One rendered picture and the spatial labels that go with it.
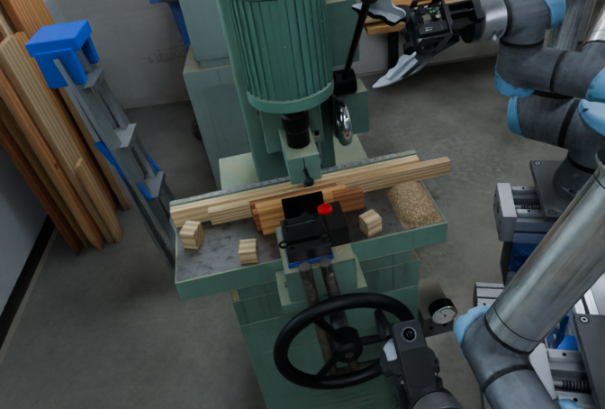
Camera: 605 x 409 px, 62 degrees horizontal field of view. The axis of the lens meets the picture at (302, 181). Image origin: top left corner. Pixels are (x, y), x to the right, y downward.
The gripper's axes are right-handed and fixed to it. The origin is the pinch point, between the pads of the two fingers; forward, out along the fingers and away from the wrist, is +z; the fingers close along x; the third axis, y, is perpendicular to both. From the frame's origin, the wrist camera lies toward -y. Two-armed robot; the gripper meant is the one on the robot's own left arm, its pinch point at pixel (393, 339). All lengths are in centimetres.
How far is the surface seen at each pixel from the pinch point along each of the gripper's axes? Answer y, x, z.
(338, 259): -13.8, -6.0, 9.0
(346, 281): -8.2, -5.1, 11.7
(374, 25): -82, 62, 208
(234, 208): -24.3, -25.0, 31.3
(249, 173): -28, -21, 65
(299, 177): -29.0, -9.3, 23.8
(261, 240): -16.9, -20.3, 26.0
